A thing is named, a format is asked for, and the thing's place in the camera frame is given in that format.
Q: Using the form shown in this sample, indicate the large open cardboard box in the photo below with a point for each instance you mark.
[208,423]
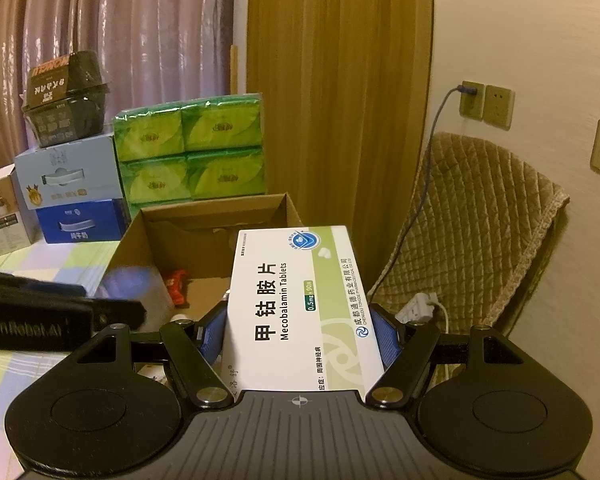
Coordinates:
[201,238]

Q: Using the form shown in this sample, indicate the blue floss pick box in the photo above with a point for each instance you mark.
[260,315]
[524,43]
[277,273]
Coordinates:
[126,283]

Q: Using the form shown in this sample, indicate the wall power outlet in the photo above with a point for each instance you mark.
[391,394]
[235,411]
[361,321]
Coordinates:
[472,100]

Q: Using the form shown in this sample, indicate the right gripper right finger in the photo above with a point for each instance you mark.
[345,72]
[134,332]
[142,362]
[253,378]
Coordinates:
[406,351]

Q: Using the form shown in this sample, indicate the light blue milk carton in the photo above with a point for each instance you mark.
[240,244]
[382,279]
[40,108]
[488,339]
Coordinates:
[73,172]

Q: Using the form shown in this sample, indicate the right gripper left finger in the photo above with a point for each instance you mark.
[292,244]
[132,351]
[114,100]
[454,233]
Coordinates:
[192,348]

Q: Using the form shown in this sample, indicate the green tissue pack stack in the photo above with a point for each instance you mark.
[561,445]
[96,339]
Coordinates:
[191,150]

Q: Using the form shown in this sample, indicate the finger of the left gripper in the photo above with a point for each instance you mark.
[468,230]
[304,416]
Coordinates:
[22,283]
[107,311]

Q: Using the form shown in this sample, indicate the quilted beige chair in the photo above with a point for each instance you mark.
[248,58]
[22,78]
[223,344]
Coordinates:
[481,229]

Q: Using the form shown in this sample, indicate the red candy wrapper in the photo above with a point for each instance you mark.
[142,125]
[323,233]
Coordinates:
[176,282]

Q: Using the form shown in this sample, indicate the white humidifier product box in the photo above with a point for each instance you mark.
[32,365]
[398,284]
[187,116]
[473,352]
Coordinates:
[18,224]

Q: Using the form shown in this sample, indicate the dark blue milk carton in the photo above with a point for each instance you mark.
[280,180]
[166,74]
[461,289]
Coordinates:
[98,221]

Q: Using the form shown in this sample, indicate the purple curtain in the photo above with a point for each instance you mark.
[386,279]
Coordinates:
[151,51]

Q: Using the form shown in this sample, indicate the white Mecobalamin tablet box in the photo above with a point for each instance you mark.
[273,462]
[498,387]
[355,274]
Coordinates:
[297,316]

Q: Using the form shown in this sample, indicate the black food container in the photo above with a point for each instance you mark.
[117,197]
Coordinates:
[65,99]

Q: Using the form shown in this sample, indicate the white power strip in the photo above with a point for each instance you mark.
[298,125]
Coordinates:
[420,308]

